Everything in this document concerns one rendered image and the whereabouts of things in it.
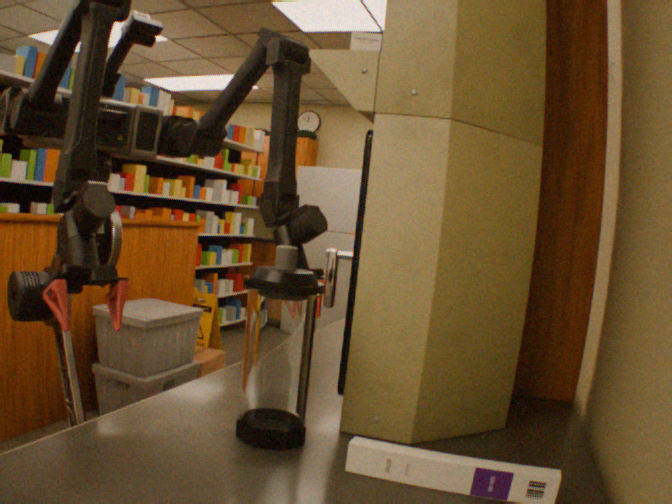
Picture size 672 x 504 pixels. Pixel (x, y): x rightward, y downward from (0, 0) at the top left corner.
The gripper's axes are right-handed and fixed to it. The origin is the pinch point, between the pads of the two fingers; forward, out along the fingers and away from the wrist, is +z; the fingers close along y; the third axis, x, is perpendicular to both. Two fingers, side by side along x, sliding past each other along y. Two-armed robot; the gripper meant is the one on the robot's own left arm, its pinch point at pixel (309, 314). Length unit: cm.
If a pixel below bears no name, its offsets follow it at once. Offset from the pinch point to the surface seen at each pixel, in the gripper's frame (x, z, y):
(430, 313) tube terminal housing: -40.1, 13.1, -19.5
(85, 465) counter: -17, 22, -63
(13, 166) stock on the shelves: 196, -155, -2
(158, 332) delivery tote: 173, -46, 67
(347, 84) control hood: -44, -21, -26
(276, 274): -32.2, 4.1, -38.1
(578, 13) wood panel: -76, -38, 24
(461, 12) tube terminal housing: -63, -25, -19
